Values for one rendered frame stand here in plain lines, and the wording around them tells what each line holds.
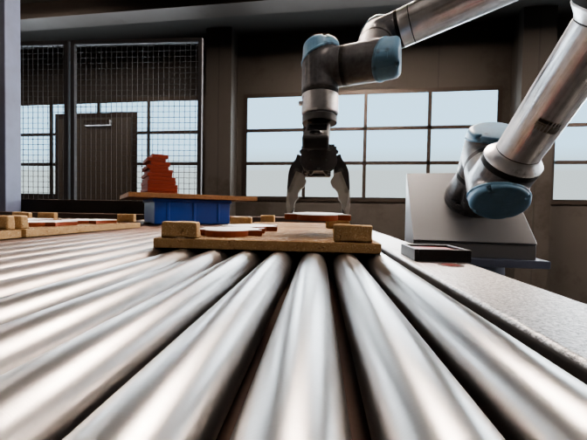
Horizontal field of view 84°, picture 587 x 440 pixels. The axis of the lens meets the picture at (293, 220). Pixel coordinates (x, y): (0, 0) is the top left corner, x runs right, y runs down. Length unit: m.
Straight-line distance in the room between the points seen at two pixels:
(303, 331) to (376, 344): 0.04
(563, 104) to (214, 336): 0.68
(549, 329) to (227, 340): 0.18
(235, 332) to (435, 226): 0.83
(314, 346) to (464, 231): 0.84
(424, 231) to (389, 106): 3.08
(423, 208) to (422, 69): 3.23
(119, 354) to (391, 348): 0.13
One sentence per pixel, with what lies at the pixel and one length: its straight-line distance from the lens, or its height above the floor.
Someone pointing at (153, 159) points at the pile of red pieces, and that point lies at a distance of 1.55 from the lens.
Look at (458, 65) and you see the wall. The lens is 4.26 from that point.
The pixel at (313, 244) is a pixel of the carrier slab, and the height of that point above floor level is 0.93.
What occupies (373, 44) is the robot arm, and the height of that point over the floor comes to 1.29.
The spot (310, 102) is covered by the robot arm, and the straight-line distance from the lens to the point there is 0.68.
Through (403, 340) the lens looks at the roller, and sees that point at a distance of 0.17.
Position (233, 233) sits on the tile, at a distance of 0.55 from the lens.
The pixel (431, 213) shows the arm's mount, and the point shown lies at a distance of 1.01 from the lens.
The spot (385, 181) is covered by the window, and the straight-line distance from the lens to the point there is 3.78.
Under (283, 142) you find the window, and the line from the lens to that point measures 3.88.
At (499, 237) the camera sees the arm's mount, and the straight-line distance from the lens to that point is 0.99.
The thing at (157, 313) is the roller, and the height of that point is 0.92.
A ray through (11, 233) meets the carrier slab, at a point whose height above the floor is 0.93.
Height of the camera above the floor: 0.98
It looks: 2 degrees down
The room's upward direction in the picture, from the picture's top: 1 degrees clockwise
